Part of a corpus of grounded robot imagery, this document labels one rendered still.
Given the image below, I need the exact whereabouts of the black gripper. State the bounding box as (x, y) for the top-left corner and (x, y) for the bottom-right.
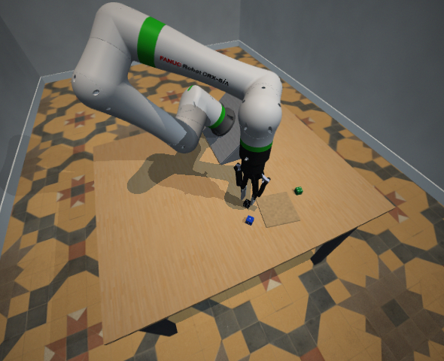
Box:
(233, 161), (271, 205)

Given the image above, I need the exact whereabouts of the blue die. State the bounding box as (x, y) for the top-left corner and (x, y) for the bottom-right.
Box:
(245, 216), (254, 225)

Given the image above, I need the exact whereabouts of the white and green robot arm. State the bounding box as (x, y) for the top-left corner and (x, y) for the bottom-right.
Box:
(71, 2), (282, 165)

